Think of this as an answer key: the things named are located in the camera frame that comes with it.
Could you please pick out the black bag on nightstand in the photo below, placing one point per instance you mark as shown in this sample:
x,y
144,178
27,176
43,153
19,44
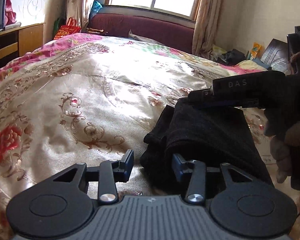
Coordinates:
x,y
231,58

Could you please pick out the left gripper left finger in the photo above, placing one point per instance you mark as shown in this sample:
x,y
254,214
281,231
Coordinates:
x,y
108,173

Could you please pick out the floral satin bedspread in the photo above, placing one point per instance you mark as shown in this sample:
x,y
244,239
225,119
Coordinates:
x,y
85,99

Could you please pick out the maroon upholstered bench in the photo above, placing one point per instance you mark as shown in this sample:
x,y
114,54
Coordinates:
x,y
170,34

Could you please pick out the wooden tv cabinet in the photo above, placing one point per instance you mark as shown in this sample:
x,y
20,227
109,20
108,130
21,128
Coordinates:
x,y
17,42

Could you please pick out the right hand grey glove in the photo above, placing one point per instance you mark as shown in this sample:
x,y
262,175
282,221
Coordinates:
x,y
280,148

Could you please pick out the pink cloth behind tv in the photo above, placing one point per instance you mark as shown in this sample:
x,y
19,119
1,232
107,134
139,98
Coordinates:
x,y
10,15

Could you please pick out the black pants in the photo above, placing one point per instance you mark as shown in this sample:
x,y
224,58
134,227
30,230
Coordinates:
x,y
211,135

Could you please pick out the orange snack package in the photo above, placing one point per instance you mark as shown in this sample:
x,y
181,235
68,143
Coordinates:
x,y
255,50

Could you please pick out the blue plastic bag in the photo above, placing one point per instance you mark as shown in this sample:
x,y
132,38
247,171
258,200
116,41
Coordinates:
x,y
96,7

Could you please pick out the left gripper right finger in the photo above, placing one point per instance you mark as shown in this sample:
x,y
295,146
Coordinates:
x,y
193,174

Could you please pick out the red gift bag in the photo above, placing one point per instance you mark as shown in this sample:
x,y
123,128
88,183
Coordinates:
x,y
71,27

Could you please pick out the beige curtain right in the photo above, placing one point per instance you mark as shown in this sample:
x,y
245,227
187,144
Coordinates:
x,y
205,27

